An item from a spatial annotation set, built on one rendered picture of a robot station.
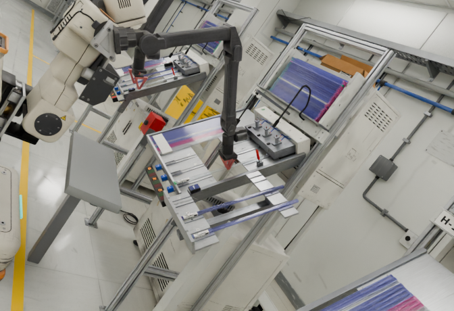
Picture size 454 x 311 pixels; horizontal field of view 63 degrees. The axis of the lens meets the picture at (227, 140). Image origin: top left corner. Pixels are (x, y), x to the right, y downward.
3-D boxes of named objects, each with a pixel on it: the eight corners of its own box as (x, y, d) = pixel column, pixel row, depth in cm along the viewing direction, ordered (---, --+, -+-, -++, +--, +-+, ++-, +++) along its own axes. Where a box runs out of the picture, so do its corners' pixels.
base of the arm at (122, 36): (107, 24, 141) (114, 31, 131) (129, 23, 144) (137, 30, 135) (110, 46, 145) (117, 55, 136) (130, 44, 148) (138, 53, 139)
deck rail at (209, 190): (182, 207, 179) (180, 197, 176) (181, 204, 180) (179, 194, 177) (305, 163, 201) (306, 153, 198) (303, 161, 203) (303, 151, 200)
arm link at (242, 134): (220, 118, 183) (228, 126, 176) (240, 114, 187) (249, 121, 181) (220, 140, 189) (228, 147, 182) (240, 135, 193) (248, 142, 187)
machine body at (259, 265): (152, 316, 204) (216, 230, 195) (128, 235, 260) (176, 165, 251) (234, 329, 242) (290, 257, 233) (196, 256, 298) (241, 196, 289)
